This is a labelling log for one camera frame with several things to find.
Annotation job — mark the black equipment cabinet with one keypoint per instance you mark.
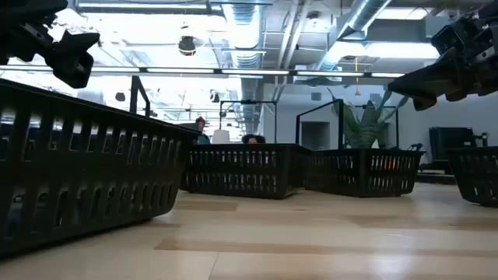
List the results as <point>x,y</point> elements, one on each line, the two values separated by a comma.
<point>451,136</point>

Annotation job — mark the silver spiral ventilation duct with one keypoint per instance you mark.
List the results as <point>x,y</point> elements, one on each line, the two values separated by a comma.
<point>243,31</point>
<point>365,13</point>

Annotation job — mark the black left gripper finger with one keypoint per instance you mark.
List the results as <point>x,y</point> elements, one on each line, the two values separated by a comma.
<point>74,58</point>

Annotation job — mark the snake plant in white pot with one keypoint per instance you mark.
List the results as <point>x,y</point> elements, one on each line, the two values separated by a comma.
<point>365,128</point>

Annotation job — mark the black metal workstation frame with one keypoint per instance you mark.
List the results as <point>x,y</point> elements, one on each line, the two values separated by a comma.
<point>249,102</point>

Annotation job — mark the black plastic basket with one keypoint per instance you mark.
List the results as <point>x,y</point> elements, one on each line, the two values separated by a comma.
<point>241,174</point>
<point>362,171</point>
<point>97,175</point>
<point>478,175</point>

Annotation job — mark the grey wall vent grille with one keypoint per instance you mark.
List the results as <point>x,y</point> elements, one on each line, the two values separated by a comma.
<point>316,96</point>

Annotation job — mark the long horizontal light bar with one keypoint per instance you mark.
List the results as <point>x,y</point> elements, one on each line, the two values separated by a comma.
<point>175,70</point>

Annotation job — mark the wooden shelf with black frame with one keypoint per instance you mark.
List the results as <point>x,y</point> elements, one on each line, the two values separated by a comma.
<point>134,93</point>

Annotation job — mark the person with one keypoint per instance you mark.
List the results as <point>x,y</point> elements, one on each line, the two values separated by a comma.
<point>201,134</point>
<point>253,138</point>

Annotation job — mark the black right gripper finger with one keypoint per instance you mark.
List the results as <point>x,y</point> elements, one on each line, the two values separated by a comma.
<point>428,78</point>
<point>421,104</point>

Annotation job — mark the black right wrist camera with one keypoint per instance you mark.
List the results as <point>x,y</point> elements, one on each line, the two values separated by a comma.
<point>447,37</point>

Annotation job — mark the white cylindrical object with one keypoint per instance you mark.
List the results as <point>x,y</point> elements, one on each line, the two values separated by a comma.
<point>221,137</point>

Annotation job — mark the black aluminium rig frame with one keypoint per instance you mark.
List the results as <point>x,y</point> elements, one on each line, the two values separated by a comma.
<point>435,179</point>

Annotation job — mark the black round ceiling camera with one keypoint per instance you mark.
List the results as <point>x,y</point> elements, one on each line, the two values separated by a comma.
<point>187,46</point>

